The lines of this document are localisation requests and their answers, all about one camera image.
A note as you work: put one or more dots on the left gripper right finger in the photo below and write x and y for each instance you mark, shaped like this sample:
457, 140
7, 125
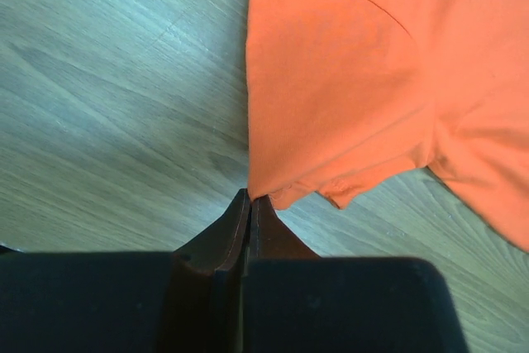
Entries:
271, 239

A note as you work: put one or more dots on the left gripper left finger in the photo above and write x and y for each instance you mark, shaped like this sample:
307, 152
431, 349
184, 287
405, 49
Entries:
206, 291

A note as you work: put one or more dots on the orange t shirt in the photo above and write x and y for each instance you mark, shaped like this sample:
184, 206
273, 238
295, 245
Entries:
344, 94

